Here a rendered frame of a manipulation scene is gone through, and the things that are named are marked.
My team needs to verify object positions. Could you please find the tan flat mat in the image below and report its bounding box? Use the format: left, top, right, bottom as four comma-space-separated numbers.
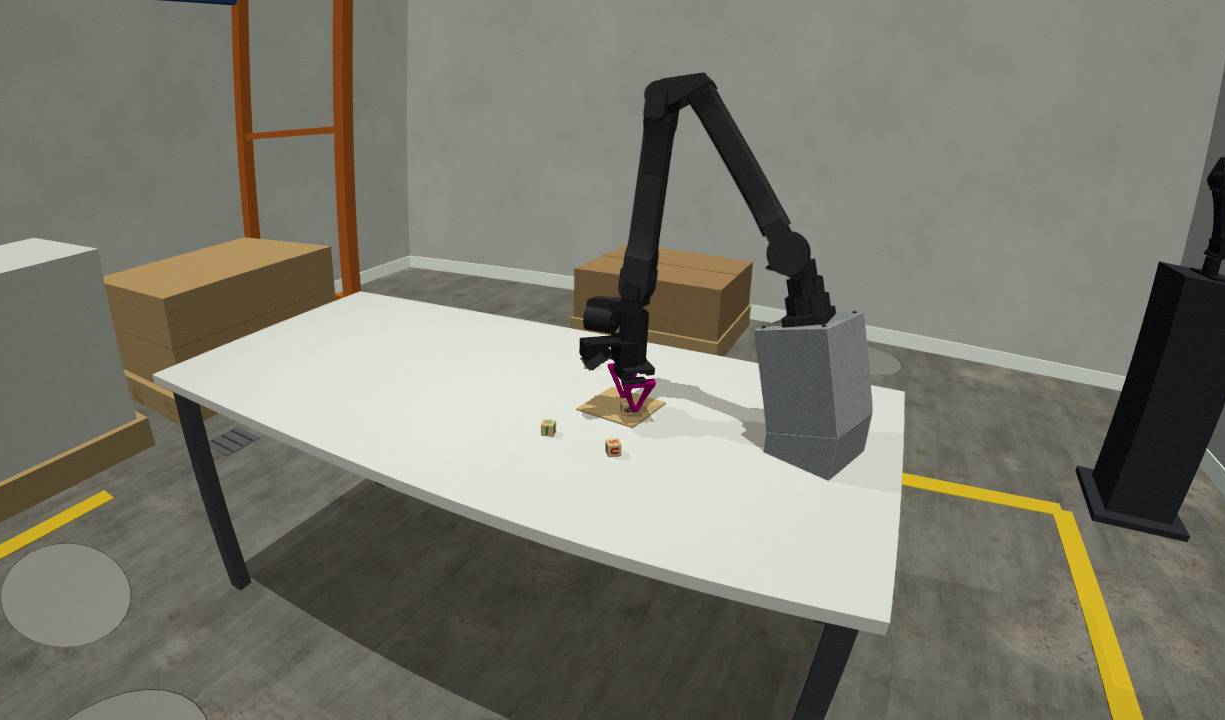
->
576, 387, 666, 429

